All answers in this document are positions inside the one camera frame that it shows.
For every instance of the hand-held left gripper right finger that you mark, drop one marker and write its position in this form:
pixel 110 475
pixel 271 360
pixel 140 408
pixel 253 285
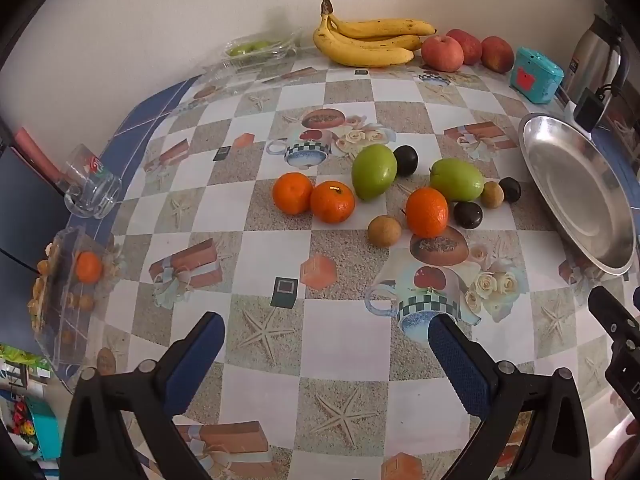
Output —
pixel 457 360

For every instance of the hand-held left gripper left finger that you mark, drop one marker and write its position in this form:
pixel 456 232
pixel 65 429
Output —
pixel 200 350

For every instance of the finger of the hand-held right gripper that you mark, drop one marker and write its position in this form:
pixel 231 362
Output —
pixel 612 312

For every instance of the round steel bowl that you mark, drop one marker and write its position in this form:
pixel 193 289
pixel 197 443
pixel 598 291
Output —
pixel 575 195

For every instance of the dark purple plum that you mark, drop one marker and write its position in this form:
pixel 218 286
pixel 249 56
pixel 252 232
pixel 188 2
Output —
pixel 468 214
pixel 510 189
pixel 405 160

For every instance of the brown longan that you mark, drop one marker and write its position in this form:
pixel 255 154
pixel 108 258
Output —
pixel 384 231
pixel 492 194

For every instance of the orange mandarin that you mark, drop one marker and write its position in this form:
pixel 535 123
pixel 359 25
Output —
pixel 426 212
pixel 292 192
pixel 89 266
pixel 332 202

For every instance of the person's right hand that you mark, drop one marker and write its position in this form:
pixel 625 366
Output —
pixel 624 455

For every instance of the clear plastic box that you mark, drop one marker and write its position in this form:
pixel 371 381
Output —
pixel 65 320

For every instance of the bunch of small longans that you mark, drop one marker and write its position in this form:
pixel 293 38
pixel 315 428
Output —
pixel 40 285

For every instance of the teal plastic bin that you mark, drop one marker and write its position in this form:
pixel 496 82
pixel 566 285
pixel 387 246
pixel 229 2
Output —
pixel 42 435

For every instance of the colourful toy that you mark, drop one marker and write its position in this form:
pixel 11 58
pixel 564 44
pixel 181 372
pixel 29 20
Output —
pixel 22 420

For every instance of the clear glass mug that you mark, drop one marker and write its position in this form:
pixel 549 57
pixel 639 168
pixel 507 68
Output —
pixel 95 185

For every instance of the black charger block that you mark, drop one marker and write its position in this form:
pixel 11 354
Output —
pixel 590 110

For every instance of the dark blue board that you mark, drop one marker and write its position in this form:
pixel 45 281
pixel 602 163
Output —
pixel 25 210

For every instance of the teal toy house box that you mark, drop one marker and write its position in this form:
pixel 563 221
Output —
pixel 537 75

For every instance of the steel kettle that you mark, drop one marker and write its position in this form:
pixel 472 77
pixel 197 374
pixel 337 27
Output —
pixel 592 55

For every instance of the red apple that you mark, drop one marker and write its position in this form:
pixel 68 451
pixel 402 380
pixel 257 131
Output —
pixel 470 45
pixel 497 54

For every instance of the peach near bananas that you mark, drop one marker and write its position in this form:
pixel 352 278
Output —
pixel 442 53

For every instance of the clear plastic clamshell tray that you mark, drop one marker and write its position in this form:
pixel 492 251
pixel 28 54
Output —
pixel 280 47

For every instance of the bunch of yellow bananas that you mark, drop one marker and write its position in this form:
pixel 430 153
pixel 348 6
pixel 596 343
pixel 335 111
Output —
pixel 360 50

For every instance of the pink rail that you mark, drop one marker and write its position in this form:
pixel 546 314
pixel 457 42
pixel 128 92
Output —
pixel 35 152

